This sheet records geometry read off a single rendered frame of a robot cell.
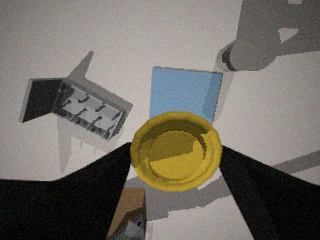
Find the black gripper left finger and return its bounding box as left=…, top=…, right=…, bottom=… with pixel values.
left=0, top=142, right=132, bottom=240

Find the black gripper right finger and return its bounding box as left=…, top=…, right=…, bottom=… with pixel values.
left=218, top=145, right=320, bottom=240

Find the light blue flat mat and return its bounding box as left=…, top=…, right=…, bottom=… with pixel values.
left=149, top=68, right=222, bottom=125

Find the grey dish rack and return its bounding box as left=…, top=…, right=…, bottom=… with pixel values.
left=18, top=78, right=126, bottom=142

